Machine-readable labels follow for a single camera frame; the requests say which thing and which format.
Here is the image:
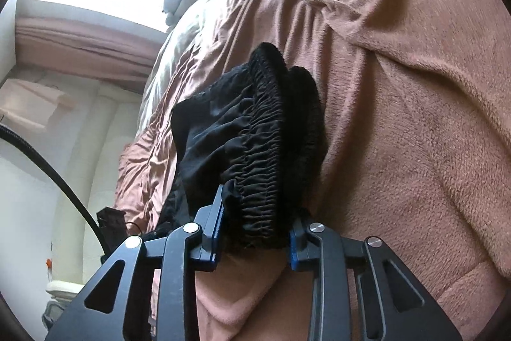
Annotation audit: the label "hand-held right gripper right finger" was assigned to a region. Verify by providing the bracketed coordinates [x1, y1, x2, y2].
[287, 220, 469, 341]

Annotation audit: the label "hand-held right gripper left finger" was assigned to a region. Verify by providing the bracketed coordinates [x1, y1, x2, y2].
[44, 185, 225, 341]

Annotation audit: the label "black pants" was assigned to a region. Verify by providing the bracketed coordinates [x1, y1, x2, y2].
[154, 42, 329, 252]

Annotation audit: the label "white padded headboard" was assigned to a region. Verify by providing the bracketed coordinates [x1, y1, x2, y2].
[48, 71, 144, 286]

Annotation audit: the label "beige cloth shade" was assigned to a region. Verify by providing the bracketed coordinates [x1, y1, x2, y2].
[0, 79, 77, 128]

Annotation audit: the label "pink fleece blanket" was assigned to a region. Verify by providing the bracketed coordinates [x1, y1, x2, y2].
[195, 0, 511, 341]

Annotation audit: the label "pink curtain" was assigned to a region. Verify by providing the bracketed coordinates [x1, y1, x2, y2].
[14, 5, 168, 83]

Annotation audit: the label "thick black cable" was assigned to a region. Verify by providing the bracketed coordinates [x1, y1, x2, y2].
[0, 124, 109, 252]

